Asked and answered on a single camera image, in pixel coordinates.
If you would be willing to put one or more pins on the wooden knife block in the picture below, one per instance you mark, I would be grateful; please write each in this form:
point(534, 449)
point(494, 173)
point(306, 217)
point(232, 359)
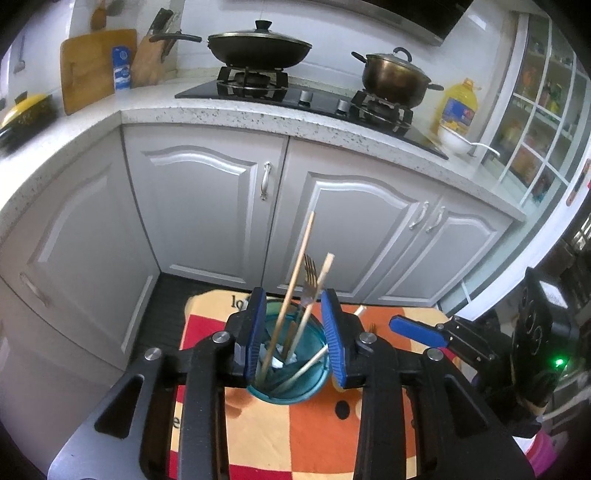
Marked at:
point(147, 64)

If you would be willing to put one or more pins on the white plastic spoon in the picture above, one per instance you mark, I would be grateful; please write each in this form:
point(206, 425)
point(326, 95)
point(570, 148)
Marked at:
point(277, 360)

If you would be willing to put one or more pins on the metal pot with lid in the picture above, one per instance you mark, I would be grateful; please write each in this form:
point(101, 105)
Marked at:
point(392, 78)

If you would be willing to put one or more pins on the black range hood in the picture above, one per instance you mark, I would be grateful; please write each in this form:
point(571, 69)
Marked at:
point(443, 21)

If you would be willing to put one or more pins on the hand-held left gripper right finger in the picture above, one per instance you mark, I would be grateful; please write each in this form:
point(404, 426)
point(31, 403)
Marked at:
point(332, 337)

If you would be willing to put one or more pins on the grey cabinet door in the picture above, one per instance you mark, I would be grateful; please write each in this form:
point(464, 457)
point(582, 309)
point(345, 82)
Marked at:
point(452, 263)
point(198, 207)
point(351, 240)
point(83, 240)

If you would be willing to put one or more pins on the black wok with lid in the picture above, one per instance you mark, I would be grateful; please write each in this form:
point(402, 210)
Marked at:
point(258, 48)

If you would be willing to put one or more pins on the black gas stove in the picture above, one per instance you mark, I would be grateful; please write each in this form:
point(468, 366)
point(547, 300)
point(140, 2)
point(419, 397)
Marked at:
point(318, 99)

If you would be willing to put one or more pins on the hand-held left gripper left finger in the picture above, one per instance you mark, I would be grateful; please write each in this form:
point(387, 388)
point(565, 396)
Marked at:
point(256, 332)

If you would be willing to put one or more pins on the white bowl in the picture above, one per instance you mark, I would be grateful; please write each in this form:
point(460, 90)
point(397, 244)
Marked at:
point(455, 138)

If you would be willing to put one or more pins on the hanging wooden spatula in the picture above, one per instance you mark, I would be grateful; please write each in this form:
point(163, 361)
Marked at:
point(98, 16)

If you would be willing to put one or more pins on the yellow cooking oil bottle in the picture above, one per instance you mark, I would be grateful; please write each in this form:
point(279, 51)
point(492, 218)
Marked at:
point(457, 108)

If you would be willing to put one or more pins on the pink red clothing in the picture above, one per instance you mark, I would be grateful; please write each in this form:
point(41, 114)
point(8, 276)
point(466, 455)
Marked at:
point(542, 457)

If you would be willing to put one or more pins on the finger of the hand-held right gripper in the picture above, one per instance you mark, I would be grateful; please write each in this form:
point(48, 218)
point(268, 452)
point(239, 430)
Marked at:
point(415, 330)

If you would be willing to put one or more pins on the blue white packet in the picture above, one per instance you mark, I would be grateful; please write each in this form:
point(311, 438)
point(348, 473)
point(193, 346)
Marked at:
point(123, 69)

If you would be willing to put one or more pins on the long brown wooden chopstick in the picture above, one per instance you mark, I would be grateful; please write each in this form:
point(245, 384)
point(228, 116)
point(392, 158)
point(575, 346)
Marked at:
point(295, 272)

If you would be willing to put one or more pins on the yellow black casserole pot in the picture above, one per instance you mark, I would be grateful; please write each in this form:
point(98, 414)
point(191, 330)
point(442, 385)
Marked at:
point(27, 113)

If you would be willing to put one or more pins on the gold fork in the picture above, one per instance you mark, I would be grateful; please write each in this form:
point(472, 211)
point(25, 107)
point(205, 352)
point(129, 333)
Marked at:
point(308, 288)

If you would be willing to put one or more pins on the beige cup with teal lid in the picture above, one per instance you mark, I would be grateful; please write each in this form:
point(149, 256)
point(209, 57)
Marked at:
point(295, 399)

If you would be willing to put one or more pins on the white glass-door cabinet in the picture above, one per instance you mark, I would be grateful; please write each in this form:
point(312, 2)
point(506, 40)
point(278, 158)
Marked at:
point(533, 115)

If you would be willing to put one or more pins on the orange printed table cloth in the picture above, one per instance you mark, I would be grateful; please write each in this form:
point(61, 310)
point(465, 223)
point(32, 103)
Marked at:
point(304, 438)

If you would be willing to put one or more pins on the wooden cutting board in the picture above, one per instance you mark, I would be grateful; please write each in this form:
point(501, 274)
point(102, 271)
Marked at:
point(87, 69)

